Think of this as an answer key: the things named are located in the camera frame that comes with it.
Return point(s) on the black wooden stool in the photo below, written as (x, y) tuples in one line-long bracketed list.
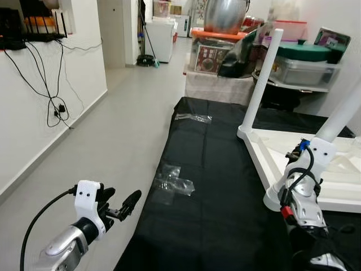
[(282, 100)]

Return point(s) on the black plastic bag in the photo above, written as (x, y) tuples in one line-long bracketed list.
[(237, 59)]

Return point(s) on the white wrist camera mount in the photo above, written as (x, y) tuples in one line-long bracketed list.
[(321, 152), (87, 197)]

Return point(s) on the clear plastic container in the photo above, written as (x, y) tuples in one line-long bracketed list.
[(304, 73)]

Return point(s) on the black round robot vacuum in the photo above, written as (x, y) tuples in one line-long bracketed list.
[(146, 61)]

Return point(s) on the black round wok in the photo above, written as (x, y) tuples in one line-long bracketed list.
[(293, 87)]

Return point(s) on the brown printed carton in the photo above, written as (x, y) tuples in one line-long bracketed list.
[(210, 59)]

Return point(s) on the mop with green head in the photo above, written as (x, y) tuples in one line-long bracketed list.
[(155, 63)]

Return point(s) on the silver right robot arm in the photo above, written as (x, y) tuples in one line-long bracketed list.
[(304, 209)]

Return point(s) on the dark printed flat box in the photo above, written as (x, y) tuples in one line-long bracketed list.
[(333, 42)]

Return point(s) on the crumpled clear plastic bag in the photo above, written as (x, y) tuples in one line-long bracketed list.
[(172, 183)]

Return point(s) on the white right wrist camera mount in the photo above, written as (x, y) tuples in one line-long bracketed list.
[(321, 152)]

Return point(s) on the white plastic children table top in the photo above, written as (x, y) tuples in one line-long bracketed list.
[(338, 186)]

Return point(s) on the orange plastic tray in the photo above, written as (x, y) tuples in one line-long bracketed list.
[(211, 34)]

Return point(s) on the white chest freezer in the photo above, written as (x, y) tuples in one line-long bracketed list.
[(161, 39)]

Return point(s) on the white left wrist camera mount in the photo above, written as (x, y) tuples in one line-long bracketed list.
[(87, 197)]

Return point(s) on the black plastic table cover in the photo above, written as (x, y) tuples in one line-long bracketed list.
[(225, 226)]

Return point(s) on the green pot with lid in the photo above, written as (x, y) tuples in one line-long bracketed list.
[(304, 51)]

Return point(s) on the translucent storage box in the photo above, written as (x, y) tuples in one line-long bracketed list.
[(217, 87)]

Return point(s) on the large silver metal pot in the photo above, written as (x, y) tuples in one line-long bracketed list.
[(225, 14)]

